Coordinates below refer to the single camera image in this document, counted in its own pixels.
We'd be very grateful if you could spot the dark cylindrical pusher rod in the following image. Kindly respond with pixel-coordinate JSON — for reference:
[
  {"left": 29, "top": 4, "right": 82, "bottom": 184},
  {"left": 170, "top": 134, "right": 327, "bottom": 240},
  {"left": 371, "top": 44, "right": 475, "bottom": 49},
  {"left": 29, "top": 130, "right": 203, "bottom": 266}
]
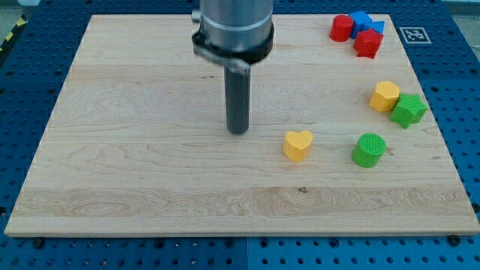
[{"left": 224, "top": 67, "right": 251, "bottom": 134}]

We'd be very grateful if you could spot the yellow heart block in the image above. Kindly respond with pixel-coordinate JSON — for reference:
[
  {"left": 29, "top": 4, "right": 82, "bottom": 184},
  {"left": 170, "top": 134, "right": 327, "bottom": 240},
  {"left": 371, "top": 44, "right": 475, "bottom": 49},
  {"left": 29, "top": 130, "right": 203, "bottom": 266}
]
[{"left": 283, "top": 130, "right": 314, "bottom": 162}]

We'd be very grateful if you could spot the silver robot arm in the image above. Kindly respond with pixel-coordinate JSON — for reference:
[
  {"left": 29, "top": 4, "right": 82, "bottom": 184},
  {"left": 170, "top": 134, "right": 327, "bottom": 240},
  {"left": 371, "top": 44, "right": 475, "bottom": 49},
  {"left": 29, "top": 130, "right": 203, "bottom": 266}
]
[{"left": 192, "top": 0, "right": 275, "bottom": 134}]

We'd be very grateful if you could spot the yellow hexagon block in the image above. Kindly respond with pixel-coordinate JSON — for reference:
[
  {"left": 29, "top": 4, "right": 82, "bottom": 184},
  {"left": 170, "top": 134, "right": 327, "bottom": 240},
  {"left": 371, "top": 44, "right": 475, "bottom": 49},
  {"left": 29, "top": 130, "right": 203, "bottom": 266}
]
[{"left": 369, "top": 81, "right": 400, "bottom": 113}]

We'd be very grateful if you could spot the red cylinder block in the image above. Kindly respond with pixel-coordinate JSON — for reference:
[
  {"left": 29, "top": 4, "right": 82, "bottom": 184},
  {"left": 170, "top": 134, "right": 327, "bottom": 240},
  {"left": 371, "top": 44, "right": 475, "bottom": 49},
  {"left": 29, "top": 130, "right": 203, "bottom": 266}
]
[{"left": 329, "top": 14, "right": 354, "bottom": 42}]

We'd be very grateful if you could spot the wooden board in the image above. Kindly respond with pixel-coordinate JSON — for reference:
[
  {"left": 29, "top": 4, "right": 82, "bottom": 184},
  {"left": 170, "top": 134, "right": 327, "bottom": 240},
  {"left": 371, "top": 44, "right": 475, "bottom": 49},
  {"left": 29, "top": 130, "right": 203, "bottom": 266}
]
[{"left": 5, "top": 14, "right": 479, "bottom": 237}]

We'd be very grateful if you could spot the red star block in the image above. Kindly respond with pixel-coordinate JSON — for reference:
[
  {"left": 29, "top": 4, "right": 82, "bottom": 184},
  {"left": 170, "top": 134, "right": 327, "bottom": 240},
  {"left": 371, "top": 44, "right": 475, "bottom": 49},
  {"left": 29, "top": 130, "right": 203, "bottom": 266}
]
[{"left": 353, "top": 28, "right": 384, "bottom": 59}]

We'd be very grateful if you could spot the blue cube block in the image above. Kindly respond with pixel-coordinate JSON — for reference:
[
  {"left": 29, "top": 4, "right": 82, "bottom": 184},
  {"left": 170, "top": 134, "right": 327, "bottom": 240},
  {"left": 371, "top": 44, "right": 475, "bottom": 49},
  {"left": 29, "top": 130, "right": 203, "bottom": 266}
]
[{"left": 348, "top": 10, "right": 372, "bottom": 39}]

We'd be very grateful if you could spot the green cylinder block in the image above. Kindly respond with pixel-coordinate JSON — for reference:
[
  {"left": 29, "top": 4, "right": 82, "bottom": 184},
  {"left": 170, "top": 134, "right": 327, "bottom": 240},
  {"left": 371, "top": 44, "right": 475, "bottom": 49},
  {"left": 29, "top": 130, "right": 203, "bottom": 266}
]
[{"left": 352, "top": 133, "right": 386, "bottom": 168}]

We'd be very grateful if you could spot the blue block behind star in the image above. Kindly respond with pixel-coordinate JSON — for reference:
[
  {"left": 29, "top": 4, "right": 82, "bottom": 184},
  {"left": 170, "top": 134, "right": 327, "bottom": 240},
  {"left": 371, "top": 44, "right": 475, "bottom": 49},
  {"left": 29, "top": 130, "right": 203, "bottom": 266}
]
[{"left": 361, "top": 20, "right": 385, "bottom": 34}]

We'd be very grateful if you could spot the green star block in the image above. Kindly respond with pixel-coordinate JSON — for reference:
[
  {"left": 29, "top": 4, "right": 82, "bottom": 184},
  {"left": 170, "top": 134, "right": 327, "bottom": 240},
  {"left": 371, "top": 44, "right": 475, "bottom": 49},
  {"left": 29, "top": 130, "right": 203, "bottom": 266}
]
[{"left": 390, "top": 94, "right": 428, "bottom": 129}]

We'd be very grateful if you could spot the white fiducial marker tag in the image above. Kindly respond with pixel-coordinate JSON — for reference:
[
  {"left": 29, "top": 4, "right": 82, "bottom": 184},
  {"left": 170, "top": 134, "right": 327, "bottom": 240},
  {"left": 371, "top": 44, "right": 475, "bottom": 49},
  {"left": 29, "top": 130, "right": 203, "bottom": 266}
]
[{"left": 400, "top": 26, "right": 431, "bottom": 44}]

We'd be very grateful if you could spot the black clamp ring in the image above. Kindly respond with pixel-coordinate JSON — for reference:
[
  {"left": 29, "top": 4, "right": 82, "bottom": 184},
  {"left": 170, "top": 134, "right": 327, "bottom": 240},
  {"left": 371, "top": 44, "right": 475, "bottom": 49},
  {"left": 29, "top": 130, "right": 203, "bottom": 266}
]
[{"left": 190, "top": 10, "right": 275, "bottom": 73}]

